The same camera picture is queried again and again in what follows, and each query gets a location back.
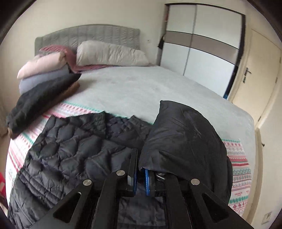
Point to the grey bed mattress cover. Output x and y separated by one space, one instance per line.
137 91

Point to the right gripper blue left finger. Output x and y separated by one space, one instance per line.
132 174

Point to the cream door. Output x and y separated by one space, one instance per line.
263 60

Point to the folded pink blanket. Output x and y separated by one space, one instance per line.
42 64

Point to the patterned red green white blanket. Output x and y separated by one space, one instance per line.
19 147

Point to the beige pillow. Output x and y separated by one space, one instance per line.
101 53

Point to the grey padded headboard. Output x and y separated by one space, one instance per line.
72 37

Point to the folded brown garment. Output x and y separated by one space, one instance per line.
29 109

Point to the wall socket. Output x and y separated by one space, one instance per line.
266 218

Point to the door handle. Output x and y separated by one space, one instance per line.
247 71

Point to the black quilted puffer jacket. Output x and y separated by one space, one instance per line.
69 150

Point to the white sliding wardrobe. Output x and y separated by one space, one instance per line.
204 43

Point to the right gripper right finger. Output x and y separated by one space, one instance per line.
147 182

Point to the folded black garment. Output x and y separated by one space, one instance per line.
58 82

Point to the folded lavender blanket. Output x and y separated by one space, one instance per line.
28 83

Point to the maroon pink bedspread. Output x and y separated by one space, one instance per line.
70 58

